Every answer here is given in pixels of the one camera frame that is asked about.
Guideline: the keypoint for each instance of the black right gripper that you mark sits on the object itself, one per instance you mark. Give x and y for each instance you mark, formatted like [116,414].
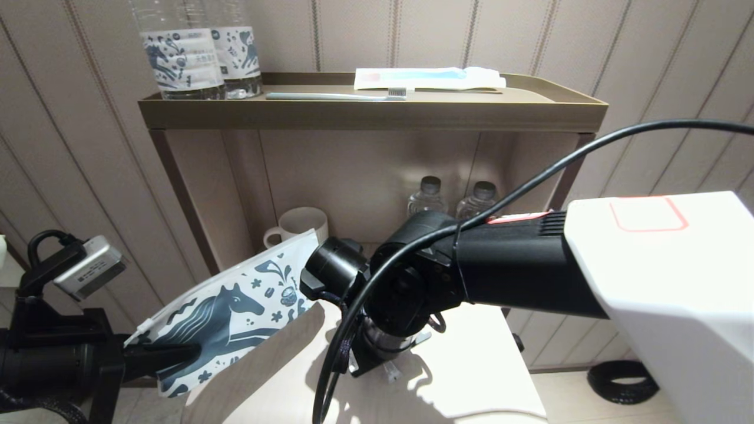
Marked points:
[368,359]

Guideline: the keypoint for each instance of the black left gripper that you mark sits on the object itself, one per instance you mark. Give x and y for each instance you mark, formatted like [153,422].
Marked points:
[109,377]

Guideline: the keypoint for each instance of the white blue horse pouch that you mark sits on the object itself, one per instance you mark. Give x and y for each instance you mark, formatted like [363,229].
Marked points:
[235,306]

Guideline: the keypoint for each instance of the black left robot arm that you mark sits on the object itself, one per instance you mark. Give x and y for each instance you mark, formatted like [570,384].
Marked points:
[47,359]

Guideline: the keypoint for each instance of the small black side knob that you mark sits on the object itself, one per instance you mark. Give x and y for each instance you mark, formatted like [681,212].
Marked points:
[518,343]

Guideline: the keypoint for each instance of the white ribbed ceramic mug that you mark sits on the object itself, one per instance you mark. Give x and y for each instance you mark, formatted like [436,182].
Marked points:
[294,221]

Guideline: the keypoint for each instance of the small clear water bottle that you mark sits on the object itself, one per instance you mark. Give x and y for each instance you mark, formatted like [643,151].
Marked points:
[478,200]
[427,197]

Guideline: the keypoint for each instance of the beige wooden shelf unit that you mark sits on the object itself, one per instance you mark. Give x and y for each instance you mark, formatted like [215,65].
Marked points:
[365,115]

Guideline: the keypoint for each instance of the light blue toothbrush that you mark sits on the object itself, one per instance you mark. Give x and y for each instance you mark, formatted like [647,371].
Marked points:
[330,96]

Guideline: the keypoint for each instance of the toothbrush in white wrapper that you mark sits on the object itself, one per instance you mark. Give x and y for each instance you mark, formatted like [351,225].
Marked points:
[424,78]

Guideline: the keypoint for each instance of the large horse label water bottle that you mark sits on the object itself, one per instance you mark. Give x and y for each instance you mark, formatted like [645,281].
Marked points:
[182,62]
[241,53]

